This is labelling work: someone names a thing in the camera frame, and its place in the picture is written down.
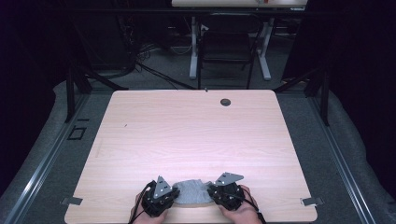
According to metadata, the black metal stand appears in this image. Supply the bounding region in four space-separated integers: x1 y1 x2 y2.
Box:
64 63 129 124
273 66 331 127

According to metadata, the person's right hand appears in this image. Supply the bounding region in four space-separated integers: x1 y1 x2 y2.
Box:
218 184 263 224

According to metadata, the white-legged desk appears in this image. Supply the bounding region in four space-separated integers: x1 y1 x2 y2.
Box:
171 0 309 81

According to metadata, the black tape square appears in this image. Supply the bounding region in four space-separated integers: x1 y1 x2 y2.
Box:
66 126 87 141

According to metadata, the grey metal table clip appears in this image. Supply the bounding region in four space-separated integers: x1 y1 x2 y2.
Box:
300 196 325 207
60 196 84 206

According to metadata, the metal floor rail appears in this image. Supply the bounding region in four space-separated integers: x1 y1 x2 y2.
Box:
307 92 378 224
0 92 92 224

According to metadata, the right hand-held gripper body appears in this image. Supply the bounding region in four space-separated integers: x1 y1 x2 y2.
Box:
209 172 247 212

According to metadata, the black floor cable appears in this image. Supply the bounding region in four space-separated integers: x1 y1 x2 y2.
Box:
134 60 198 91

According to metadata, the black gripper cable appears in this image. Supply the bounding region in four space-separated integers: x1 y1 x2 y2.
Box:
227 186 267 224
127 180 157 224

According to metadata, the black folding chair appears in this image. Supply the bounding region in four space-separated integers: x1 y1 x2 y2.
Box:
196 13 262 91

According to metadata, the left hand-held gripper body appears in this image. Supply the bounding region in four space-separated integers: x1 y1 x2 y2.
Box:
141 175 177 218

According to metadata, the grey sock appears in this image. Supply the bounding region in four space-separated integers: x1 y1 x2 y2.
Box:
199 179 217 191
172 180 215 205

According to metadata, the person's left hand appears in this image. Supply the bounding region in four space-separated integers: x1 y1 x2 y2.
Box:
130 192 169 224

